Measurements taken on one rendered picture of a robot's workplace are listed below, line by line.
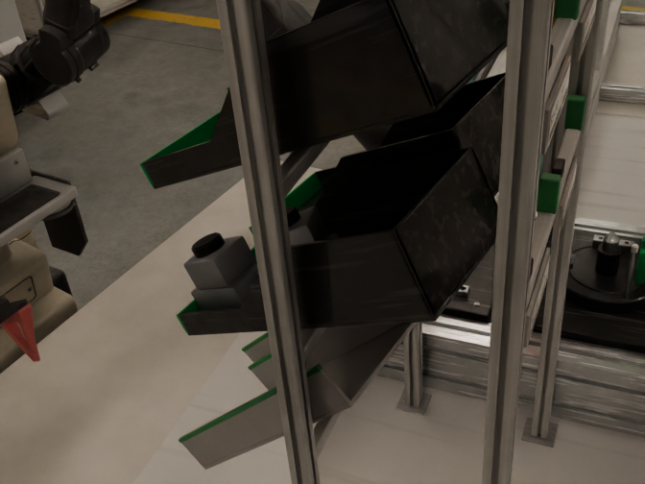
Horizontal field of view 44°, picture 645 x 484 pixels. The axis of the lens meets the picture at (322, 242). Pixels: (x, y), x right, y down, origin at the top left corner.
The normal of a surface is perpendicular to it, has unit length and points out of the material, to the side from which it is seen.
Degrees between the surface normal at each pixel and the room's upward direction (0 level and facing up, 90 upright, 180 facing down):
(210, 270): 91
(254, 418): 90
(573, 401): 90
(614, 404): 90
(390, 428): 0
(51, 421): 0
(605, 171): 0
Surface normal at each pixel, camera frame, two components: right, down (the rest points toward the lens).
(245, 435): -0.54, 0.51
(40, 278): 0.86, 0.35
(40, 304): 0.04, -0.77
